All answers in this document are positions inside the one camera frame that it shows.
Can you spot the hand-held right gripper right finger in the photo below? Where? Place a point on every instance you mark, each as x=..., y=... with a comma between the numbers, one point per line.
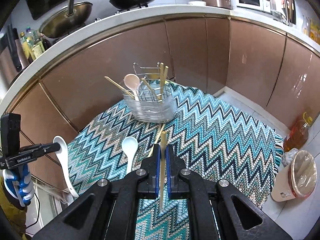
x=170, y=172

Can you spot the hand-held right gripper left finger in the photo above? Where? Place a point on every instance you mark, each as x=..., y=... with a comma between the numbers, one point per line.
x=157, y=172

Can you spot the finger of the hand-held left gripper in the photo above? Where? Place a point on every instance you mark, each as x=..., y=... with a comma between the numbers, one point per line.
x=51, y=147

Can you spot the white ceramic spoon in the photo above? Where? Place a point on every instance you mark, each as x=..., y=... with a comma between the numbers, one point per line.
x=62, y=152

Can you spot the bamboo chopstick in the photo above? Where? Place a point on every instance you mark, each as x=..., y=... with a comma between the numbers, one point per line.
x=115, y=83
x=162, y=75
x=163, y=142
x=166, y=72
x=148, y=86
x=158, y=135

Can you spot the pale blue ceramic spoon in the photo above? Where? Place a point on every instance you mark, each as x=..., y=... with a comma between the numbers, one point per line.
x=129, y=145

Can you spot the person's left forearm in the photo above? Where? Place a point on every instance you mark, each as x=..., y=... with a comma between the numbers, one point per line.
x=10, y=210

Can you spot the person's left hand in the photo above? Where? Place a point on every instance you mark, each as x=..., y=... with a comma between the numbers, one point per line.
x=26, y=188

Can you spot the zigzag patterned cloth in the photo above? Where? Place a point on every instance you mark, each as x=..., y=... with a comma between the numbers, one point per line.
x=212, y=142

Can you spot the black knife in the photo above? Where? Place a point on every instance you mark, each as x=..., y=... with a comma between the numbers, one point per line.
x=17, y=50
x=11, y=45

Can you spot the yellow oil bottle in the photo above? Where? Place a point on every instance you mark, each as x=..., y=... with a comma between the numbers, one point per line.
x=25, y=46

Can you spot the green cap plastic bottle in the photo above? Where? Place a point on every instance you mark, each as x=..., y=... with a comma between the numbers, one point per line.
x=32, y=40

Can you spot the dark sauce bottle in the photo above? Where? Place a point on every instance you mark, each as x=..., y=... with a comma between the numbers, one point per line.
x=45, y=43

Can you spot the beige trash bin with liner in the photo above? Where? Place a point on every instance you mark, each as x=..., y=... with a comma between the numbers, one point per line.
x=282, y=190

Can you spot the crumpled white plastic bag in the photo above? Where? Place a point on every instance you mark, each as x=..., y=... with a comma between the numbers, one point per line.
x=288, y=156

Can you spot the brown kitchen cabinet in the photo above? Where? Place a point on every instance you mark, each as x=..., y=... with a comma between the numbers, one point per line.
x=125, y=50

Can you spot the large cooking oil bottle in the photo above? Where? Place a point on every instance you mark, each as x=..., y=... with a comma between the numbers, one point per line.
x=297, y=135

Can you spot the black gas stove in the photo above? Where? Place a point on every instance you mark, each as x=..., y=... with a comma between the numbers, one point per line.
x=120, y=11

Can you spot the white kitchen countertop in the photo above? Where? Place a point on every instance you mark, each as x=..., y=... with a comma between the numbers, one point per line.
x=175, y=10

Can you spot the white dish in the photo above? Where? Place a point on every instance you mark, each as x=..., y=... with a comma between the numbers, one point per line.
x=197, y=3

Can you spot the rose gold rice cooker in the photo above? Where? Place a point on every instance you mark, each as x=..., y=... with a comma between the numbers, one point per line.
x=217, y=0

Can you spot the clear glass jar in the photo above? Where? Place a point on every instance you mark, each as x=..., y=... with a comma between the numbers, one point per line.
x=305, y=26

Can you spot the yellow packet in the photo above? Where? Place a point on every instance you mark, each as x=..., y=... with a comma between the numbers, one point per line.
x=315, y=31

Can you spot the wooden cutting board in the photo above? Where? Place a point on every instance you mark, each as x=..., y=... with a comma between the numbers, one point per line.
x=292, y=5

